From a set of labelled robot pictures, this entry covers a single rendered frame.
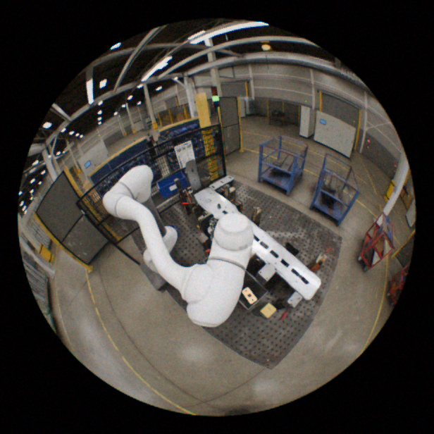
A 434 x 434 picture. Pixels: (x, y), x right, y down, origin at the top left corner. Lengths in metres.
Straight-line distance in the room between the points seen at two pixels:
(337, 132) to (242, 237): 8.29
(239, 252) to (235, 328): 0.92
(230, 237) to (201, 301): 0.15
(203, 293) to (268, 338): 1.00
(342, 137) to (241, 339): 8.59
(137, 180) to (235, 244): 0.54
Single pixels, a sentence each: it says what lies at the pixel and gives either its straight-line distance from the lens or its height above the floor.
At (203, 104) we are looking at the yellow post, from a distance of 1.69.
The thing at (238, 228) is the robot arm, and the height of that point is 1.62.
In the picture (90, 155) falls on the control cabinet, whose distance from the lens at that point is 7.38.
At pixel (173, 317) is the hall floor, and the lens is 2.04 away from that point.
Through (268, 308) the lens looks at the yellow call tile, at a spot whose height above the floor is 1.16.
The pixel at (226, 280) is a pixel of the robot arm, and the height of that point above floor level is 1.57.
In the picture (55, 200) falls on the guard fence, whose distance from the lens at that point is 2.84.
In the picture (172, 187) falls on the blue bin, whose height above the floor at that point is 1.10.
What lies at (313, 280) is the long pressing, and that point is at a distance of 1.03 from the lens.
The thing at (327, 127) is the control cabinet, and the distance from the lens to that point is 8.39.
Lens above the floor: 1.86
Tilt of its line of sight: 49 degrees down
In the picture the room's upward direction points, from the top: 11 degrees counter-clockwise
